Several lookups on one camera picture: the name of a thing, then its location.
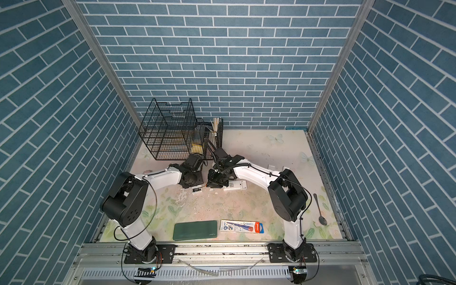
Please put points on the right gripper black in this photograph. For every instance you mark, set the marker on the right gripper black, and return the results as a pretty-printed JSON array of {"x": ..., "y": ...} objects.
[{"x": 211, "y": 182}]

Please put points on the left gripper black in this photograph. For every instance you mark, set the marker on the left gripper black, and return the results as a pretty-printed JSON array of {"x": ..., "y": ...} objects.
[{"x": 200, "y": 180}]

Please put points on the white remote control with screen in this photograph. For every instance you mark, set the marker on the white remote control with screen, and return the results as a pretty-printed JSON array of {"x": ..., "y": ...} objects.
[{"x": 197, "y": 190}]

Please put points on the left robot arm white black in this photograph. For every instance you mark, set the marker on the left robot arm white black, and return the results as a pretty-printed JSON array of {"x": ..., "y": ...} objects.
[{"x": 125, "y": 201}]

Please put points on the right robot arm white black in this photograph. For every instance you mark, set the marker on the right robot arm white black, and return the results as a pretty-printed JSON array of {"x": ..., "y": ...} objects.
[{"x": 289, "y": 198}]

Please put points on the yellow item in basket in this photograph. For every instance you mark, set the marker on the yellow item in basket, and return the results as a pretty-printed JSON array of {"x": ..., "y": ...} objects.
[{"x": 197, "y": 148}]

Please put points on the green flat case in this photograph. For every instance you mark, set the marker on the green flat case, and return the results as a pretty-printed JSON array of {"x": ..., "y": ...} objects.
[{"x": 189, "y": 231}]

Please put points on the white blue red package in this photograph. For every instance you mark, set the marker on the white blue red package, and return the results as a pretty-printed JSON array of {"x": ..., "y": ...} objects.
[{"x": 241, "y": 226}]

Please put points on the metal spoon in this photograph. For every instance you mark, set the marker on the metal spoon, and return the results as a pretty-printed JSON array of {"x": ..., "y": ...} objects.
[{"x": 321, "y": 218}]

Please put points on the black wire mesh basket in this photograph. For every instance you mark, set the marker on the black wire mesh basket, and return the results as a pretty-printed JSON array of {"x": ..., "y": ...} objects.
[{"x": 210, "y": 134}]

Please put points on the black wire file rack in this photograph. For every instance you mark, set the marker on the black wire file rack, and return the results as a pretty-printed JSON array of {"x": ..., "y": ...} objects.
[{"x": 167, "y": 128}]

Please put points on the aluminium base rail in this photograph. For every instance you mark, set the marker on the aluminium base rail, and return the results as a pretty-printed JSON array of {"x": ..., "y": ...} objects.
[{"x": 224, "y": 263}]

